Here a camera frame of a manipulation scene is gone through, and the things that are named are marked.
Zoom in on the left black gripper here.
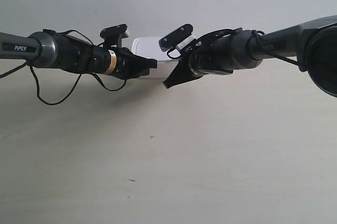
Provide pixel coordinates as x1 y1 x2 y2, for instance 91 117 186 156
113 48 157 79

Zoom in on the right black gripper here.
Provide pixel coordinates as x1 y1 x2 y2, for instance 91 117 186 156
162 56 203 89

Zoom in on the white lidded plastic container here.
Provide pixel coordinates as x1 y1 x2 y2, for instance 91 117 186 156
131 36 178 81

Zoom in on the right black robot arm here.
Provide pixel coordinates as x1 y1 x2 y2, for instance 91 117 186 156
158 15 336 97

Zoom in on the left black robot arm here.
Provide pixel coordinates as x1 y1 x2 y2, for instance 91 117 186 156
1 24 157 80

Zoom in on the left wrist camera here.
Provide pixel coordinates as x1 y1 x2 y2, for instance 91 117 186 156
100 24 130 49

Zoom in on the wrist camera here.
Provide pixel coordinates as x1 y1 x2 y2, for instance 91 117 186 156
158 24 193 52
100 24 130 49

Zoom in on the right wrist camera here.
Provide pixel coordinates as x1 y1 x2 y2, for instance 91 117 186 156
158 24 193 52

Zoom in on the left black cable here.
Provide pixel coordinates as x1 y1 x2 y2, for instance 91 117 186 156
0 29 127 106

